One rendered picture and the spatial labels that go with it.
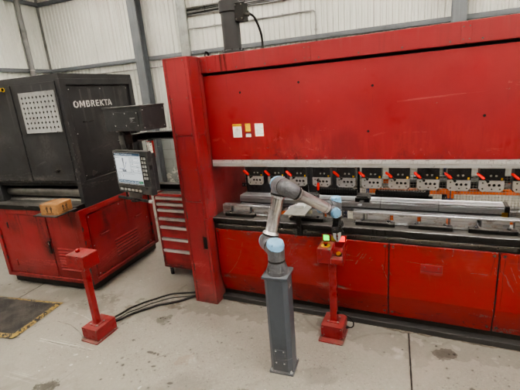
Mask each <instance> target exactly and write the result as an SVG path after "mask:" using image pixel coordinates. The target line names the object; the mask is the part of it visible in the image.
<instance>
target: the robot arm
mask: <svg viewBox="0 0 520 390"><path fill-rule="evenodd" d="M270 187H271V193H270V194H271V196H272V200H271V204H270V208H269V215H268V220H267V224H266V228H265V230H264V231H263V232H262V234H261V236H260V237H259V240H258V241H259V244H260V246H261V247H262V249H264V250H265V252H266V253H267V254H268V261H269V263H268V266H267V269H266V273H267V275H269V276H271V277H282V276H284V275H287V274H288V272H289V269H288V266H287V264H286V260H285V249H284V247H285V245H284V241H283V240H282V239H281V238H279V233H278V227H279V220H280V216H281V212H282V205H283V201H284V199H285V198H287V197H288V198H291V199H293V200H299V201H301V202H303V203H305V204H307V205H309V206H311V207H313V208H315V209H316V211H317V212H318V213H325V214H327V215H329V216H331V217H332V218H333V224H332V228H331V234H332V235H333V237H334V239H335V240H336V242H339V240H340V239H341V236H342V234H343V232H344V231H343V228H342V225H343V227H344V221H342V220H341V218H342V206H341V203H342V202H341V197H340V196H338V195H334V196H332V197H331V199H330V200H328V201H324V200H321V199H320V198H318V197H315V196H314V195H312V194H310V193H307V192H306V191H304V190H302V187H300V186H297V185H296V184H295V183H294V182H292V181H291V180H288V179H286V178H285V177H284V176H275V177H273V178H272V179H271V181H270ZM337 235H338V239H337Z"/></svg>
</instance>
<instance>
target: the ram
mask: <svg viewBox="0 0 520 390"><path fill-rule="evenodd" d="M203 81H204V93H205V100H206V107H207V120H208V126H209V133H210V146H211V152H212V160H275V159H520V42H513V43H500V44H493V45H486V46H472V47H465V48H458V49H451V50H437V51H429V52H422V53H409V54H402V55H394V56H381V57H374V58H367V59H359V60H346V61H339V62H332V63H318V64H311V65H304V66H296V67H283V68H275V69H268V70H255V71H248V72H240V73H233V74H220V75H213V76H206V77H203ZM254 123H263V126H264V136H258V137H255V125H254ZM236 124H241V132H242V137H239V138H234V133H233V125H236ZM245 124H250V126H251V131H250V132H246V131H245ZM246 133H251V137H246ZM213 166H267V167H373V168H479V169H520V164H336V163H213Z"/></svg>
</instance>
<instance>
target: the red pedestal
mask: <svg viewBox="0 0 520 390"><path fill-rule="evenodd" d="M65 258H66V261H67V267H68V268H69V269H76V270H81V274H82V277H83V280H84V287H85V290H86V294H87V300H88V303H89V307H90V311H91V316H92V321H90V322H89V323H87V324H86V325H84V326H83V327H81V328H82V331H83V335H84V338H82V339H81V341H83V342H87V343H90V344H95V345H99V343H100V342H102V341H103V340H104V339H106V338H107V337H108V336H110V335H111V334H112V333H114V332H115V331H116V330H117V329H118V327H117V324H116V319H115V316H109V315H106V314H103V313H101V314H100V313H99V309H98V304H97V300H96V296H95V292H94V287H93V282H92V279H91V273H90V268H91V267H93V266H95V265H96V264H98V263H100V260H99V256H98V251H97V250H95V249H89V248H77V249H76V250H75V251H72V252H71V253H69V254H67V255H65Z"/></svg>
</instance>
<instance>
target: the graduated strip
mask: <svg viewBox="0 0 520 390"><path fill-rule="evenodd" d="M213 163H336V164H520V159H275V160H213Z"/></svg>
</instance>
